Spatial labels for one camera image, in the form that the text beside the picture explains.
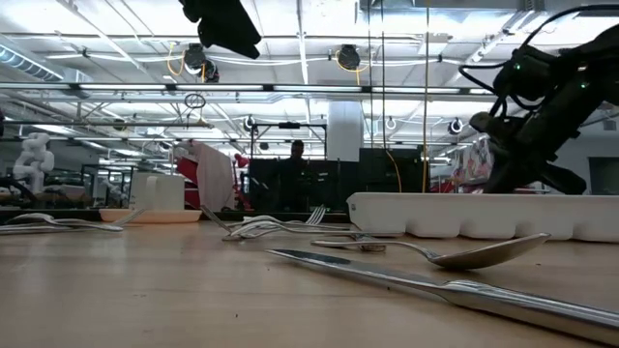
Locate black partition cabinets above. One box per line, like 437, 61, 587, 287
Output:
247, 147, 431, 214

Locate white pillar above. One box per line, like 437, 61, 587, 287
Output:
327, 100, 364, 163

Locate white plastic cutlery tray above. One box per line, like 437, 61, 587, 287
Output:
345, 191, 619, 245

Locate curved yellow cable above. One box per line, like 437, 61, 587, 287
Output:
384, 149, 403, 193

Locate overhead LED light bar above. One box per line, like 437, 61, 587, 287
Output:
0, 82, 499, 97

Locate silver ventilation duct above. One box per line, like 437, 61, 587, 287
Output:
0, 43, 64, 83

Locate dark wall panel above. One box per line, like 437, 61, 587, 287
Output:
587, 156, 619, 196

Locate silver spoon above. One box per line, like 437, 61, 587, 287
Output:
3, 212, 126, 234
309, 232, 552, 272
221, 230, 405, 243

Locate silver table knife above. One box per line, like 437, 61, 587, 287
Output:
350, 231, 389, 254
0, 223, 88, 237
264, 247, 619, 347

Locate white cover sheet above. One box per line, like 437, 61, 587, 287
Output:
191, 139, 237, 213

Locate red storage bins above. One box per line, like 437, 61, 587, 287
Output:
432, 178, 487, 194

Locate red machine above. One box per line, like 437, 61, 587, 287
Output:
174, 144, 202, 210

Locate black gantry frame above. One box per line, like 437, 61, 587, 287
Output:
249, 122, 329, 160

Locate colourful poster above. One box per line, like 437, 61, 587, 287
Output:
454, 139, 487, 183

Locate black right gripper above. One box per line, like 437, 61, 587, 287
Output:
471, 99, 589, 195

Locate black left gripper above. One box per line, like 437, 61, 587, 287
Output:
181, 0, 262, 60

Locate silver fork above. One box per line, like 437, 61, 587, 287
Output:
251, 204, 328, 229
198, 204, 241, 242

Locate person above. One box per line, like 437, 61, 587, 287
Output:
280, 139, 310, 213

